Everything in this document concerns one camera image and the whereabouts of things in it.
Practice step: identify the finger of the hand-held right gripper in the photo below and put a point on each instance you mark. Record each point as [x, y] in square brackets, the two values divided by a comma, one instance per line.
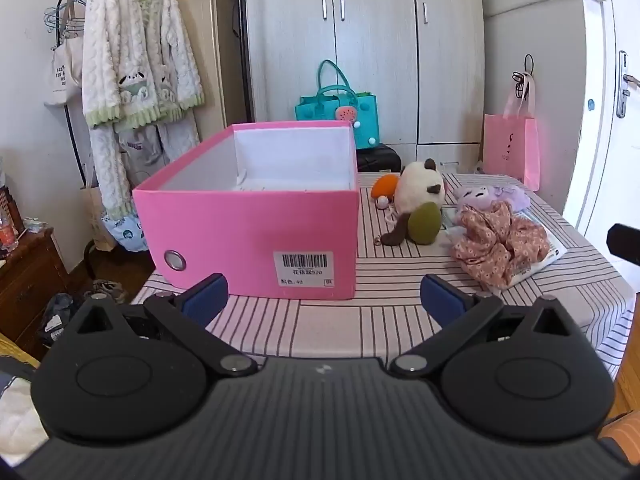
[625, 245]

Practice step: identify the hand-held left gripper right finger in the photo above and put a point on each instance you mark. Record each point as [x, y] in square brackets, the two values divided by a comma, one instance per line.
[440, 300]

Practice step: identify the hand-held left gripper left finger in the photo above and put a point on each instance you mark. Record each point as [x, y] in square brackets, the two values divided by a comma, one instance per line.
[205, 297]

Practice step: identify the pink storage box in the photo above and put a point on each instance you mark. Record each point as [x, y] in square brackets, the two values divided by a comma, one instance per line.
[240, 230]

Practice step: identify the panda plush toy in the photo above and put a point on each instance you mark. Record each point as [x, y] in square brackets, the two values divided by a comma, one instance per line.
[417, 185]

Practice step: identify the purple plush toy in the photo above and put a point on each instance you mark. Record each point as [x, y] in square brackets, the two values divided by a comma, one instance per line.
[500, 195]

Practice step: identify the orange plush toy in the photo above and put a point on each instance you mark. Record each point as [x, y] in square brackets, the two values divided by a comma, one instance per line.
[385, 186]

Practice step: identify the striped pink tablecloth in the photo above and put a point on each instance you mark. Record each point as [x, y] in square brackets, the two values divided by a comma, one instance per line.
[400, 275]

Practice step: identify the white door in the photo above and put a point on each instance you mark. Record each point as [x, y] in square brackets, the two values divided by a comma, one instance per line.
[600, 160]

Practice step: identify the brown shoe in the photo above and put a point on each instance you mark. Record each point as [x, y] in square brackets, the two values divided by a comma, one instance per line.
[107, 290]

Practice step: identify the blue white printed bag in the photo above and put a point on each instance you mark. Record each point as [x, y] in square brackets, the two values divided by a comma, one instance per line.
[125, 232]

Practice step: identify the black clothes rack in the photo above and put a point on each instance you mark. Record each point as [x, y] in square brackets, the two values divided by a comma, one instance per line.
[89, 260]

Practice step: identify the brown paper bag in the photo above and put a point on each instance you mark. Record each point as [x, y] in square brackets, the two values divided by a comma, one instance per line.
[95, 215]

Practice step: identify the pink paper bag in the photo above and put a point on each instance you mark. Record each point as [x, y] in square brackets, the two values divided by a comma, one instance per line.
[510, 145]

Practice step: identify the black suitcase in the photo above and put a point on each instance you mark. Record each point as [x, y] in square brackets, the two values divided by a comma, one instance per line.
[377, 160]

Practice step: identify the white fleece pajama pants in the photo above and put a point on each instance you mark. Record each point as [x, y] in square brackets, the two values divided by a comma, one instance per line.
[112, 160]

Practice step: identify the dark wooden nightstand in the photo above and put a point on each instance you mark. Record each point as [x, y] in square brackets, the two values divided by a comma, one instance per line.
[30, 280]

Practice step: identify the teal felt handbag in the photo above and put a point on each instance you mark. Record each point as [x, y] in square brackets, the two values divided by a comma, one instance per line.
[367, 115]

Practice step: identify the orange label plastic bottle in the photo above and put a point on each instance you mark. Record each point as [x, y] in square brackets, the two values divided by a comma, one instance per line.
[7, 232]

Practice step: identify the patterned bedding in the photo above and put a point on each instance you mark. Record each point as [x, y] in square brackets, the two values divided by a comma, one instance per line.
[15, 410]

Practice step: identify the grey wooden wardrobe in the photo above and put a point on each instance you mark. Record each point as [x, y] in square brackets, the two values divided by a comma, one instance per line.
[375, 60]

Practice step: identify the white canvas tote bag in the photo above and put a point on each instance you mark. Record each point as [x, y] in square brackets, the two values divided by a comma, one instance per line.
[62, 75]

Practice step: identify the white fleece pajama jacket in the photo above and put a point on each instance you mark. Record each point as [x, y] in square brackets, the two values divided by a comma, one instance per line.
[135, 35]

